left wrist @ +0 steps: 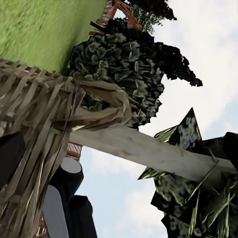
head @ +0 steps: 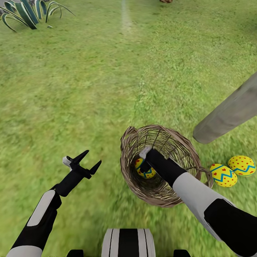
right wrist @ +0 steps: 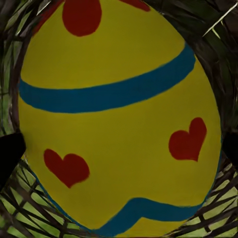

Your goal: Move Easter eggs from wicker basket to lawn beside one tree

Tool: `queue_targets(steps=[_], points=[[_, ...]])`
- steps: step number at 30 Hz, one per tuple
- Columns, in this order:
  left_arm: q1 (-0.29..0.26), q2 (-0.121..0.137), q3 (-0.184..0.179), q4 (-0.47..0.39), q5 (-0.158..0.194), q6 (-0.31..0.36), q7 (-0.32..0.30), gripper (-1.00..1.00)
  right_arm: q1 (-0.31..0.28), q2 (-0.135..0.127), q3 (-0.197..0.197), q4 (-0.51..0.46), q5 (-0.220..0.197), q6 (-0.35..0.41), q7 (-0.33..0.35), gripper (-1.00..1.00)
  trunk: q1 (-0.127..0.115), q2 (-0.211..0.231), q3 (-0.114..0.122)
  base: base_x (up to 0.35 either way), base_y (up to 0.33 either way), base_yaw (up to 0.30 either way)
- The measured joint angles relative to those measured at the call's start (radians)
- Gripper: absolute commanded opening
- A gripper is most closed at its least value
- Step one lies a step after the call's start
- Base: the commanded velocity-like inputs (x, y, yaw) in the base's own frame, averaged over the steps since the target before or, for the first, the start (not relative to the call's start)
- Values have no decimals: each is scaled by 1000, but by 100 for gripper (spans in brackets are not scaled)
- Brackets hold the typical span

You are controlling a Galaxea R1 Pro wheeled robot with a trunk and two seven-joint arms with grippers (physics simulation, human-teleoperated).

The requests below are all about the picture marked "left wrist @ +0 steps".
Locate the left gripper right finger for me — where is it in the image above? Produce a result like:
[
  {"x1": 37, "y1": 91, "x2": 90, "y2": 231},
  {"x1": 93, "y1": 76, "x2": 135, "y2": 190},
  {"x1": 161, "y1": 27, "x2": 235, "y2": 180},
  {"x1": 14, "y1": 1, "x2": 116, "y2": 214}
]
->
[{"x1": 222, "y1": 132, "x2": 238, "y2": 172}]

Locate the wicker basket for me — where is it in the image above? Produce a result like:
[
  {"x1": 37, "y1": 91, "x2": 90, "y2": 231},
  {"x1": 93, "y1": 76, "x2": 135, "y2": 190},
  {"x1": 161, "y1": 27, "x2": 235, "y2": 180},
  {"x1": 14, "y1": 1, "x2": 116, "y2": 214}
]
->
[{"x1": 0, "y1": 58, "x2": 133, "y2": 238}]

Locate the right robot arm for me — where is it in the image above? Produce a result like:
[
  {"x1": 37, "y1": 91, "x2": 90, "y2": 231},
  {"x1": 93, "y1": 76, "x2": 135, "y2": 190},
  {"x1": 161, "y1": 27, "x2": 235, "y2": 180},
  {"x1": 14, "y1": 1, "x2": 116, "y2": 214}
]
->
[{"x1": 6, "y1": 151, "x2": 97, "y2": 238}]

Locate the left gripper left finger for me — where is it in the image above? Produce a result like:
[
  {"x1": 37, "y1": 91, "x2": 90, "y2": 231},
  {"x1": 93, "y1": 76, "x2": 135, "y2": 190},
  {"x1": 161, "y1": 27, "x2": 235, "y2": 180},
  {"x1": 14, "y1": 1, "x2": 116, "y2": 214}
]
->
[{"x1": 0, "y1": 132, "x2": 26, "y2": 192}]

